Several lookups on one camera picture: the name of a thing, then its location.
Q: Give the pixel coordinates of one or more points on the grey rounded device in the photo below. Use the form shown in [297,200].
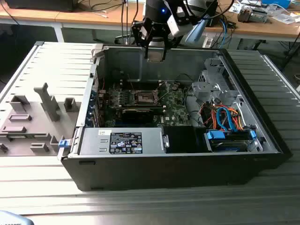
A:
[11,218]

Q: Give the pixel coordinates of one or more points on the wooden desk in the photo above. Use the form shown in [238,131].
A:
[257,29]
[70,17]

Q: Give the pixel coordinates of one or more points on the black graphics card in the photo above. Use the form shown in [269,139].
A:
[137,114]

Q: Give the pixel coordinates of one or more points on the black flat device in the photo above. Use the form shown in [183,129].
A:
[39,5]

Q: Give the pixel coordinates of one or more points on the metal drive cage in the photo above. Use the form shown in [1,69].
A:
[206,90]

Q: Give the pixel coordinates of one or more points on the hard disk in blue carrier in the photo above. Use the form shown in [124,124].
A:
[216,136]

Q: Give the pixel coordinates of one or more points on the blue box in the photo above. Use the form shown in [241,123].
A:
[276,2]

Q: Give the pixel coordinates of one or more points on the blue case latch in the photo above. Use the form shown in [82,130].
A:
[63,143]

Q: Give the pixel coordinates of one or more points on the silver metal drive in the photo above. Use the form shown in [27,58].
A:
[259,16]

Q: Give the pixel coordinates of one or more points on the black upright box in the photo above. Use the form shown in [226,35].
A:
[213,21]

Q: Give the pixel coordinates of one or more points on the grey parts rack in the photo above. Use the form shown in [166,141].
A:
[30,110]

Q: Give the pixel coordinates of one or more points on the grey power supply unit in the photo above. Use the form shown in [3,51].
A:
[93,140]

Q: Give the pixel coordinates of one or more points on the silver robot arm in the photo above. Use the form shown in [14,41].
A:
[198,29]

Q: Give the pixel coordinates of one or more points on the coin battery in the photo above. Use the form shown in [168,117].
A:
[174,87]

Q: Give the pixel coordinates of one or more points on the copper heatsink cooler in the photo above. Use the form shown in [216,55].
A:
[245,14]

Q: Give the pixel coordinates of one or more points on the silver CPU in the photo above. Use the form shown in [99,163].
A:
[155,56]

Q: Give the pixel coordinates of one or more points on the white camera black bracket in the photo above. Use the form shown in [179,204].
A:
[175,27]

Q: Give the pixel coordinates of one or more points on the white power adapter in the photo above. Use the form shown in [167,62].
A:
[208,42]

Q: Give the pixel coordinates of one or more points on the CPU socket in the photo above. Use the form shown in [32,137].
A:
[145,97]

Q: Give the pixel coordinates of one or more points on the green motherboard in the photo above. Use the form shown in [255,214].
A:
[175,112]

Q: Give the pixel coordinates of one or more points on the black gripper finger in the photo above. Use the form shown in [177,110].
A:
[164,52]
[140,32]

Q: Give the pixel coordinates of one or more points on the black PC case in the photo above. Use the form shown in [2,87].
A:
[164,171]

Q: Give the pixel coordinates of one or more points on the clear plastic bag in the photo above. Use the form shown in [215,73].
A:
[286,18]

